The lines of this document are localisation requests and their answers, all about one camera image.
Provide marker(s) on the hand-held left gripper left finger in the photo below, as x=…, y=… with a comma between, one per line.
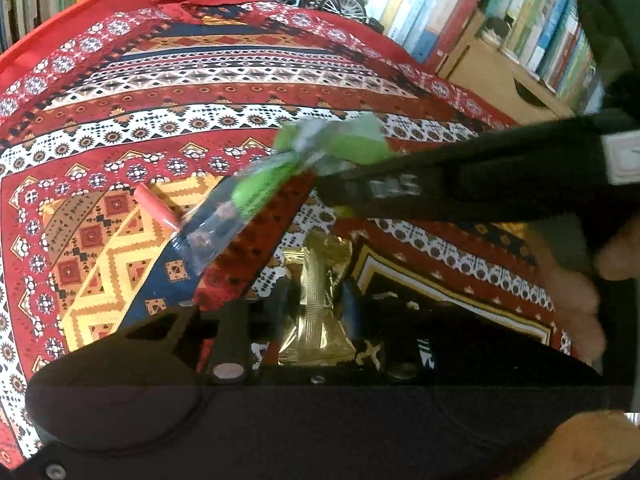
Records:
x=280, y=310

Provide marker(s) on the dark green cloth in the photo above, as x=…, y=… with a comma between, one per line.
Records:
x=610, y=20

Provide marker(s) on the small cat figurine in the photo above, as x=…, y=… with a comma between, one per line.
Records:
x=495, y=27

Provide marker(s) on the row of pale upright books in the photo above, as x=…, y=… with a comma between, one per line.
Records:
x=30, y=0

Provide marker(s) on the wooden drawer box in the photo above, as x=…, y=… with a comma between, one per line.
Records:
x=490, y=85

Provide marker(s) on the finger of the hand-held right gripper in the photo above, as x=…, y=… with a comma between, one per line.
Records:
x=350, y=180

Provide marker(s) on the red tube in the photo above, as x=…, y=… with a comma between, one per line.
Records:
x=155, y=205

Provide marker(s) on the person's left forearm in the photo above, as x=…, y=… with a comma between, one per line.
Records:
x=585, y=445

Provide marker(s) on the row of tall upright books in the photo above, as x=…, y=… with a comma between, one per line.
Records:
x=425, y=5

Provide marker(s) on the person's right hand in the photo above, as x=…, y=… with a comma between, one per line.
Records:
x=580, y=310

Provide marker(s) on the green clear plastic wrapper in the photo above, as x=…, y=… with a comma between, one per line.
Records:
x=260, y=180

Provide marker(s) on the small gold foil wrapper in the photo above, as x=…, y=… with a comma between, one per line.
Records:
x=315, y=305

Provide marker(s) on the red patterned tablecloth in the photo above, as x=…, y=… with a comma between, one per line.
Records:
x=150, y=85

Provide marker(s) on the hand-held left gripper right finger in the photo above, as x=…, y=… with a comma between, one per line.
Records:
x=351, y=310

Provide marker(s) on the row of teal spined books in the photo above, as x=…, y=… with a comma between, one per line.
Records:
x=545, y=20

